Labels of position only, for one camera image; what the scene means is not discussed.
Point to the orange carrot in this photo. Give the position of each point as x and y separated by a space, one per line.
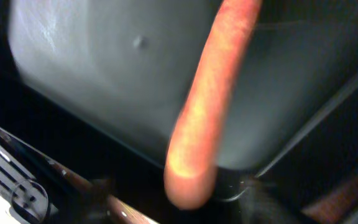
190 167

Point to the black rectangular bin lid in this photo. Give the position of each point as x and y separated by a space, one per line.
125 67

